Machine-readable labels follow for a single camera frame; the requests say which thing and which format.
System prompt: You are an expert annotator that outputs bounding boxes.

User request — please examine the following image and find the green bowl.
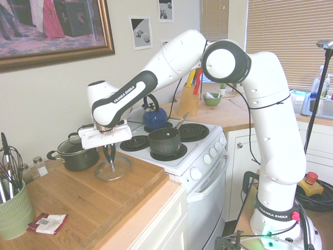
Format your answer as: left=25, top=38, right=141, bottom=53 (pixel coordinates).
left=202, top=92, right=223, bottom=107

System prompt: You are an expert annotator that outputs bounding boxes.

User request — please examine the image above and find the blue dish mat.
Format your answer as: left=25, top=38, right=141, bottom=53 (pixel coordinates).
left=290, top=90, right=317, bottom=117

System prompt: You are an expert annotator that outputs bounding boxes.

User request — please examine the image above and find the black two-handled stockpot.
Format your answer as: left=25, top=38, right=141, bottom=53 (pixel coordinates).
left=46, top=140, right=101, bottom=172

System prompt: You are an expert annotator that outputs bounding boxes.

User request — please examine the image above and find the white cabinet with panel door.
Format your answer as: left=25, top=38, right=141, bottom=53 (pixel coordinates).
left=122, top=182, right=189, bottom=250

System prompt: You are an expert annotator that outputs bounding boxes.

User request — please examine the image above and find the yellow box red stop button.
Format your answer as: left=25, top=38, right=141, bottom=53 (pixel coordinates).
left=298, top=171, right=325, bottom=197

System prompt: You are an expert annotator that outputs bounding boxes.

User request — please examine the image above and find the glass spice jar white label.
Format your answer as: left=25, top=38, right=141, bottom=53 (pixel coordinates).
left=32, top=156, right=49, bottom=178

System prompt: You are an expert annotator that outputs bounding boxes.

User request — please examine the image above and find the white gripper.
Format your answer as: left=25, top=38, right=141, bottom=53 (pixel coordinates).
left=77, top=124, right=132, bottom=164

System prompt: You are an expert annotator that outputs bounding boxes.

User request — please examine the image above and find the dark saucepan with metal handle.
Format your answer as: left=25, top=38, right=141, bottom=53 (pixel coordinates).
left=147, top=112, right=190, bottom=156

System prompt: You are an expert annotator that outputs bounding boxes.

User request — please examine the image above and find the wide wooden window blind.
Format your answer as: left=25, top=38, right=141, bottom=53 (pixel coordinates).
left=246, top=0, right=333, bottom=93

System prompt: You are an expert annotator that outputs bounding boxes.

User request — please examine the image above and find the black clamp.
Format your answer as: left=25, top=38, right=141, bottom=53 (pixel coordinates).
left=214, top=230, right=247, bottom=250

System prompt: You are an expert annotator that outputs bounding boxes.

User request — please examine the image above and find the black kitchen utensil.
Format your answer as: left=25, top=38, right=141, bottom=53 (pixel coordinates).
left=1, top=132, right=11, bottom=167

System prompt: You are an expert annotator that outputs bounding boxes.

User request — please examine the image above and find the white electric stove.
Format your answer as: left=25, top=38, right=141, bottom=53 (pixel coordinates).
left=91, top=106, right=231, bottom=250

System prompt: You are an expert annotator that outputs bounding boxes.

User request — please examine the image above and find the thin black cable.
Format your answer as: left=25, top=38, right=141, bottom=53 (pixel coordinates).
left=202, top=39, right=292, bottom=250

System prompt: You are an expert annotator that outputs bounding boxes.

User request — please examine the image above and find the black pot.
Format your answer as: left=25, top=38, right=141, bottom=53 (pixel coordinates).
left=150, top=142, right=188, bottom=162

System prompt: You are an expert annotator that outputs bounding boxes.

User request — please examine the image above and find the coiled thick black cable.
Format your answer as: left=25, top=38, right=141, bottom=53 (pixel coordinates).
left=296, top=179, right=333, bottom=211

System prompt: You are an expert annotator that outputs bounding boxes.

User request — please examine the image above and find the silver utensil handle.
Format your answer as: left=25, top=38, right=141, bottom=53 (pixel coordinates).
left=0, top=153, right=14, bottom=204

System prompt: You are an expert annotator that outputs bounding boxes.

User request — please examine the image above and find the camera on black stand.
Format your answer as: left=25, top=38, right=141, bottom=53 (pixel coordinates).
left=303, top=38, right=333, bottom=157

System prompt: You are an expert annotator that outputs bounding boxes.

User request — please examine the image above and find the clear plastic spray bottle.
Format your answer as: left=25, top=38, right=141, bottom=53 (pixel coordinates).
left=311, top=65, right=325, bottom=95

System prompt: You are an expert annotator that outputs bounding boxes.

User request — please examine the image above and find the narrow wooden window blind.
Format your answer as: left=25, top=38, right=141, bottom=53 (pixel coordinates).
left=199, top=0, right=229, bottom=84

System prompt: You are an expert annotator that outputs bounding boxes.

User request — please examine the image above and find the glass lid with black handle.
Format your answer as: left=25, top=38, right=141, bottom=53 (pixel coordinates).
left=57, top=132, right=88, bottom=155

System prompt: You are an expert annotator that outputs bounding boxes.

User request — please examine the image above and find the green and black hose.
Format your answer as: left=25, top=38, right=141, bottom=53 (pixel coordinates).
left=243, top=170, right=261, bottom=198

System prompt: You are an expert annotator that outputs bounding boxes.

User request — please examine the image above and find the gold framed painting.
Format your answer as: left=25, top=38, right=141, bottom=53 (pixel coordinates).
left=0, top=0, right=116, bottom=73

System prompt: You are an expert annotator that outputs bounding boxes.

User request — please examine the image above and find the black coil stove burner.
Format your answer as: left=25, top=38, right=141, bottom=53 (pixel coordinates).
left=143, top=120, right=174, bottom=132
left=178, top=122, right=210, bottom=143
left=119, top=135, right=151, bottom=152

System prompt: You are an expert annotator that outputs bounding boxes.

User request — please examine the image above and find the red handled knife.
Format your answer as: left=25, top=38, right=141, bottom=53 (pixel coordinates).
left=193, top=68, right=203, bottom=96

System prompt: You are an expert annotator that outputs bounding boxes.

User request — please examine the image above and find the red packet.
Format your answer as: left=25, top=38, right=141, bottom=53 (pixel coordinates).
left=27, top=212, right=69, bottom=235

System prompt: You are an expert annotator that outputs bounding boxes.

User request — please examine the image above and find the stainless steel sink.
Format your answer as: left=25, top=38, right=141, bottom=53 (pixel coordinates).
left=316, top=97, right=333, bottom=118

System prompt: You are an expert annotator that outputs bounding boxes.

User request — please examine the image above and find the glass lid with metal handle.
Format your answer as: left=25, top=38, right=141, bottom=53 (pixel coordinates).
left=94, top=153, right=132, bottom=181

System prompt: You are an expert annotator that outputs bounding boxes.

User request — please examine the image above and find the green ceramic utensil crock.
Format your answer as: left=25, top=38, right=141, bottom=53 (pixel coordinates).
left=0, top=179, right=36, bottom=240

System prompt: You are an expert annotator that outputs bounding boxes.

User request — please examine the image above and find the white cabinet with metal knob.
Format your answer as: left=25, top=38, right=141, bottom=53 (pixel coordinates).
left=223, top=121, right=333, bottom=222

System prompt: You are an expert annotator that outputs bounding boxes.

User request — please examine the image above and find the black wire whisk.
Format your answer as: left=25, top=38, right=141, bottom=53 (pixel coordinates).
left=0, top=145, right=25, bottom=191

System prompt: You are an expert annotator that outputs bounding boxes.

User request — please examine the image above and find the blue kettle with black handle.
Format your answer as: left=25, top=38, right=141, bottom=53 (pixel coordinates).
left=142, top=94, right=168, bottom=131

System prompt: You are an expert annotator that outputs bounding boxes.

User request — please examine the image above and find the wooden knife block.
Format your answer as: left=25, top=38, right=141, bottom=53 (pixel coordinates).
left=177, top=82, right=200, bottom=117

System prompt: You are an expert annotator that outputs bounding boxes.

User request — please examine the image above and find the yellow handled knife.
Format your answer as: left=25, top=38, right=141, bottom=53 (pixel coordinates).
left=186, top=69, right=196, bottom=86

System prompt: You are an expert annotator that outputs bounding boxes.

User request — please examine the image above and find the large wooden cutting board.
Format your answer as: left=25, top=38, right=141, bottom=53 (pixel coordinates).
left=25, top=144, right=170, bottom=250

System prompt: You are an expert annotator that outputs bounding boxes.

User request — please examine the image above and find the white packet with barcode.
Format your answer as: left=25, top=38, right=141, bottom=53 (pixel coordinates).
left=35, top=214, right=67, bottom=234

